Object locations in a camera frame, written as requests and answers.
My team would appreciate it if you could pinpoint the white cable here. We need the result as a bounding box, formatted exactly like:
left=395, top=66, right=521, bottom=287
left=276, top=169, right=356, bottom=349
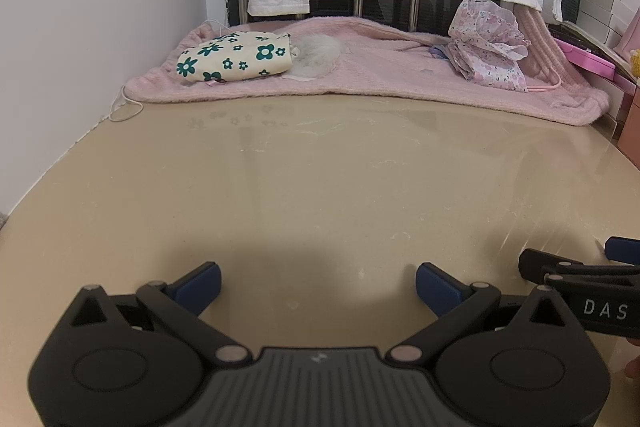
left=109, top=83, right=144, bottom=124

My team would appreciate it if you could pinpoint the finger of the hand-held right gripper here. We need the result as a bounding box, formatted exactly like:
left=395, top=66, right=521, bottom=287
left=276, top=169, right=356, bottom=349
left=518, top=248, right=640, bottom=284
left=604, top=237, right=640, bottom=266

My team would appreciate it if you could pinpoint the cream pouch with green flowers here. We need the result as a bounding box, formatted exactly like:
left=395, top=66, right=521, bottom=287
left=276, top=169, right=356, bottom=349
left=176, top=32, right=293, bottom=84

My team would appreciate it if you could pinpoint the pink flat case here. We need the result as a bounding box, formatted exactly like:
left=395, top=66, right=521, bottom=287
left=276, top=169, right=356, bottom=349
left=552, top=38, right=621, bottom=80

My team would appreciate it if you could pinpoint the black notebook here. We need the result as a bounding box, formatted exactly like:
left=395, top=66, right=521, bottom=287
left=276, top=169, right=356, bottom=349
left=547, top=21, right=637, bottom=72

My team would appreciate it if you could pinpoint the grey fluffy pompom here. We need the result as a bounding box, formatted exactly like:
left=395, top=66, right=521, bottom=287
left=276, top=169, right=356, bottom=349
left=290, top=34, right=347, bottom=80

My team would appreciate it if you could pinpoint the pink cable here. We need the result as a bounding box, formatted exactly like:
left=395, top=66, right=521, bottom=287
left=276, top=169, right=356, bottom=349
left=525, top=74, right=563, bottom=94

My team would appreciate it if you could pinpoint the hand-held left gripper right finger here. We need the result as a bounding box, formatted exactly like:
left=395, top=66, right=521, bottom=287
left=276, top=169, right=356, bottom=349
left=387, top=262, right=588, bottom=365

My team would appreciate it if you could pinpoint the stack of white boxes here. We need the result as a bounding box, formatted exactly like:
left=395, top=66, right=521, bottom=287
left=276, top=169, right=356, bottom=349
left=580, top=0, right=640, bottom=50

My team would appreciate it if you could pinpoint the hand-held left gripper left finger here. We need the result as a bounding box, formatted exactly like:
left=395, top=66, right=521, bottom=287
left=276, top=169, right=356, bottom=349
left=67, top=261, right=253, bottom=365

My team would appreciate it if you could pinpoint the brown-pink box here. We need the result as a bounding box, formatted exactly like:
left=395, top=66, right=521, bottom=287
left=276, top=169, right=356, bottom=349
left=617, top=84, right=640, bottom=152

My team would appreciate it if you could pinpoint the pink fuzzy blanket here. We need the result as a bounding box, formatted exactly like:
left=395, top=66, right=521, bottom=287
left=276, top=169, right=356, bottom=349
left=125, top=4, right=611, bottom=126

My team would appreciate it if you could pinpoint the pink floral garment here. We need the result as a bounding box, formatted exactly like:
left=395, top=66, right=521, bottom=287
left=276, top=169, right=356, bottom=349
left=446, top=0, right=531, bottom=94

